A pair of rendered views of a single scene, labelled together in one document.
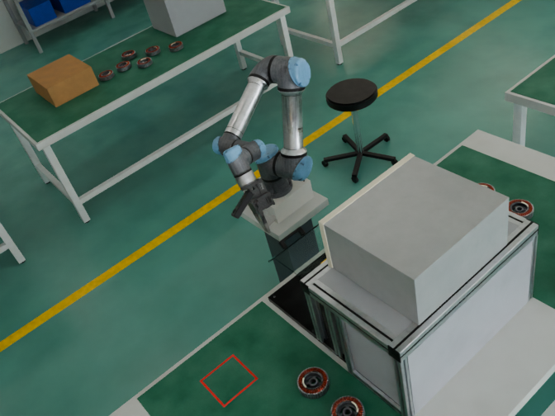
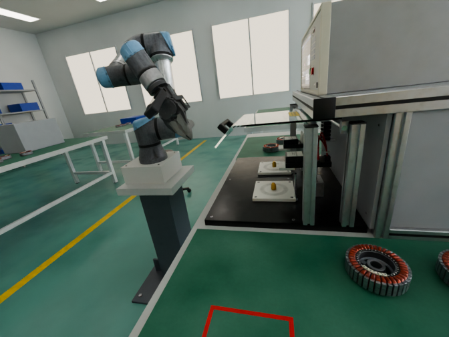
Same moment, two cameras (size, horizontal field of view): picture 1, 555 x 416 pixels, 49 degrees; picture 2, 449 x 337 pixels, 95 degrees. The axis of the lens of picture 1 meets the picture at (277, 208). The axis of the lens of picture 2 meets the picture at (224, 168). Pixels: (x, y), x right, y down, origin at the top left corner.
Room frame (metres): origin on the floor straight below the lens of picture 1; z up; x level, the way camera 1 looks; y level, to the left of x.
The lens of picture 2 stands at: (1.23, 0.48, 1.15)
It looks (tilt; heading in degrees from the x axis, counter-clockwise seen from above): 20 degrees down; 315
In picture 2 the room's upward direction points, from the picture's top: 7 degrees counter-clockwise
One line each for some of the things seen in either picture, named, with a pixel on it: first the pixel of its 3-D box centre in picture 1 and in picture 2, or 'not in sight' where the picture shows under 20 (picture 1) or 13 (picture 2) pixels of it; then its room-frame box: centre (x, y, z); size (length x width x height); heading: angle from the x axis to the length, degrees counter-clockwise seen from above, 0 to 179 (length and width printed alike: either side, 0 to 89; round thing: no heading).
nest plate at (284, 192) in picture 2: not in sight; (273, 190); (1.61, -0.14, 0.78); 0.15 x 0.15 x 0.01; 30
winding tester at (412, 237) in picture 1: (414, 233); (373, 51); (1.38, -0.40, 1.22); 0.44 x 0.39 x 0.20; 120
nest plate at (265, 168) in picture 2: not in sight; (274, 167); (1.73, -0.36, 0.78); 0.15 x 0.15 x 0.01; 30
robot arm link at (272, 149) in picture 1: (269, 161); (147, 129); (2.27, -0.02, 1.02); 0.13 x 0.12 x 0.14; 48
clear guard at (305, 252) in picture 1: (319, 257); (272, 126); (1.57, -0.10, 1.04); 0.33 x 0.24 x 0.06; 30
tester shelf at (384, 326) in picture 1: (418, 257); (365, 92); (1.39, -0.41, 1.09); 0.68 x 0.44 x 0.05; 120
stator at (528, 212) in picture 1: (519, 210); not in sight; (1.79, -0.97, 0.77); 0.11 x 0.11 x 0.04
